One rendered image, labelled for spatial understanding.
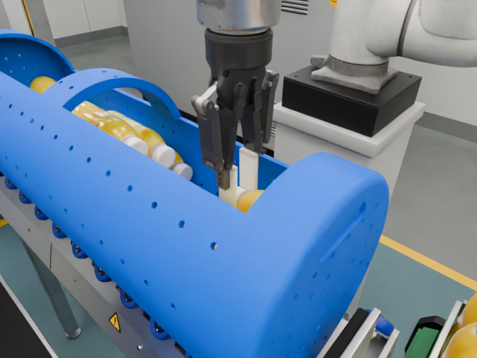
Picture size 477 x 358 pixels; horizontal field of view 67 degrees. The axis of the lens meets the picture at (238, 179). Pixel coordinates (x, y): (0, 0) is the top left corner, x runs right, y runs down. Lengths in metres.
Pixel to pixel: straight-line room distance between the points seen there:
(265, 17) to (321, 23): 1.75
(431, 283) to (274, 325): 1.76
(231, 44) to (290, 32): 1.87
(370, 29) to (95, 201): 0.73
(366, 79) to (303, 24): 1.25
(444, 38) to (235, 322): 0.76
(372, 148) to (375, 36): 0.26
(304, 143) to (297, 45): 1.26
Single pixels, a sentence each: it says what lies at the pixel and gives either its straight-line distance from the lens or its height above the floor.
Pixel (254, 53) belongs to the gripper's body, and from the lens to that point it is 0.40.
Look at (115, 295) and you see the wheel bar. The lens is 0.65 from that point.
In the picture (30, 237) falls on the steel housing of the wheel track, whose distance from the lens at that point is 0.92.
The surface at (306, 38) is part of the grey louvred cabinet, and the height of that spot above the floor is 0.89.
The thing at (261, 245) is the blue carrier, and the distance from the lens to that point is 0.31.
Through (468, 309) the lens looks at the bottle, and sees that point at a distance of 0.58.
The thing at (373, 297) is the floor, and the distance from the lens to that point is 1.88.
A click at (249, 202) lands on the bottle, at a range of 0.49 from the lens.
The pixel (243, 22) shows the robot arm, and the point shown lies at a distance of 0.38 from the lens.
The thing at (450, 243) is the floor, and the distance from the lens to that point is 2.31.
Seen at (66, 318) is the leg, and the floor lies 0.14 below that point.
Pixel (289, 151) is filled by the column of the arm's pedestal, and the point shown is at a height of 0.87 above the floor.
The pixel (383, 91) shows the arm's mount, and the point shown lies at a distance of 0.99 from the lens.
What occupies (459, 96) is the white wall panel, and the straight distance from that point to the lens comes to 3.30.
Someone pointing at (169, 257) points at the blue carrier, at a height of 1.17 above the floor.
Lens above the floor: 1.43
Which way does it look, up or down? 35 degrees down
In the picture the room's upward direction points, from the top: straight up
